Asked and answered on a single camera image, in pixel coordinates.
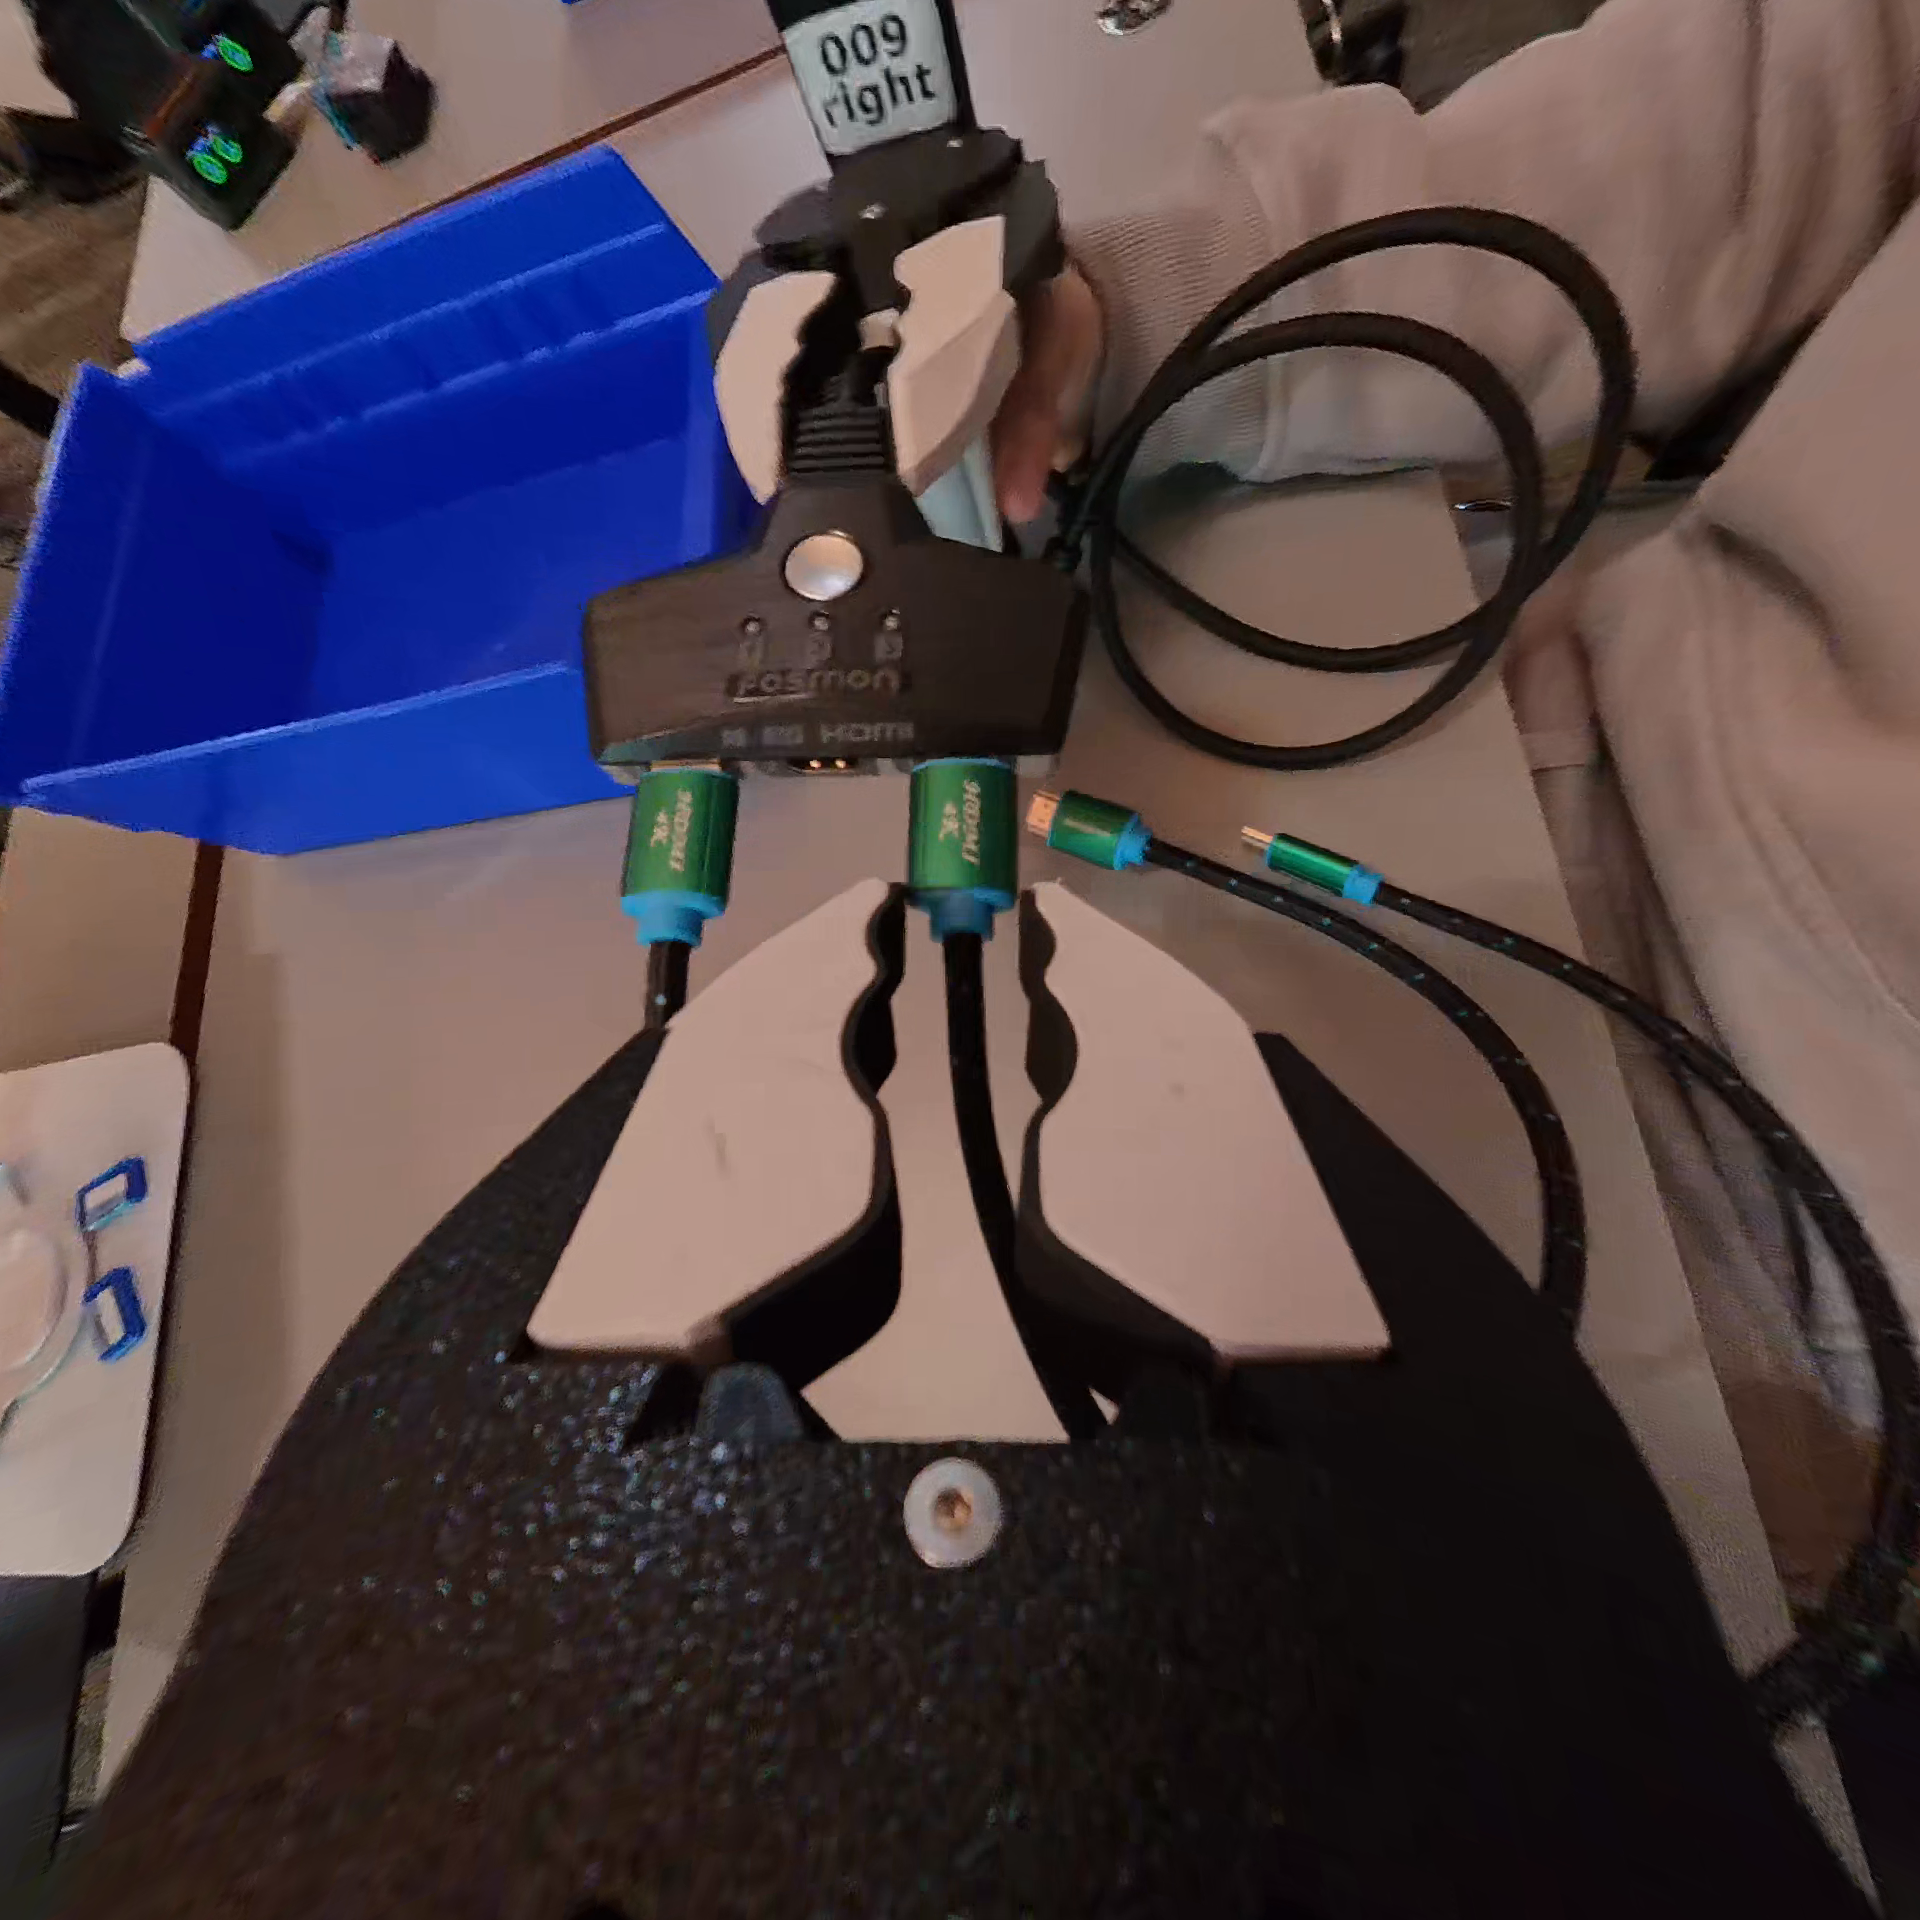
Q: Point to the round desk grommet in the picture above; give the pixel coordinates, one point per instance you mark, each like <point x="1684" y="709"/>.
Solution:
<point x="1141" y="16"/>

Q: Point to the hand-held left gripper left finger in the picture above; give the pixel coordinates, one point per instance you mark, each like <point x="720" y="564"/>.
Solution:
<point x="721" y="1172"/>

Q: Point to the person's torso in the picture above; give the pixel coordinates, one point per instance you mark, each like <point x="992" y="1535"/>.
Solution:
<point x="1771" y="677"/>

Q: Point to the dark small pouch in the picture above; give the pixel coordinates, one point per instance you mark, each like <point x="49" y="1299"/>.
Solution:
<point x="368" y="100"/>

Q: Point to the blue plastic bin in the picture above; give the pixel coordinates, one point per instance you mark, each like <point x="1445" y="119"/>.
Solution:
<point x="374" y="525"/>

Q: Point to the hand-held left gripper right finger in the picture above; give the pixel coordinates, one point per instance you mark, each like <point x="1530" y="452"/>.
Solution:
<point x="1201" y="1187"/>

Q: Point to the white card with blue clips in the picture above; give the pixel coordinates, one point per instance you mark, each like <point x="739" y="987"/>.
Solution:
<point x="134" y="1471"/>

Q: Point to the small blue clip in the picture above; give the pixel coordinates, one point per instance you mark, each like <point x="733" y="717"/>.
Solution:
<point x="119" y="1318"/>
<point x="114" y="1195"/>

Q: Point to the person's right hand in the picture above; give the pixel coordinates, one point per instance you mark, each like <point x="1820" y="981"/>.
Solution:
<point x="1059" y="391"/>

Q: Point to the black battery charger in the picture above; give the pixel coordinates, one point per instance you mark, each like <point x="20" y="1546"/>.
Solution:
<point x="212" y="136"/>

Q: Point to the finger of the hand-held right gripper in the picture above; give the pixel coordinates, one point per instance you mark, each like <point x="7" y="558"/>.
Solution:
<point x="753" y="391"/>
<point x="960" y="345"/>

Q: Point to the black video switch box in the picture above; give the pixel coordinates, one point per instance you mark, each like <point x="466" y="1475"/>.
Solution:
<point x="842" y="660"/>

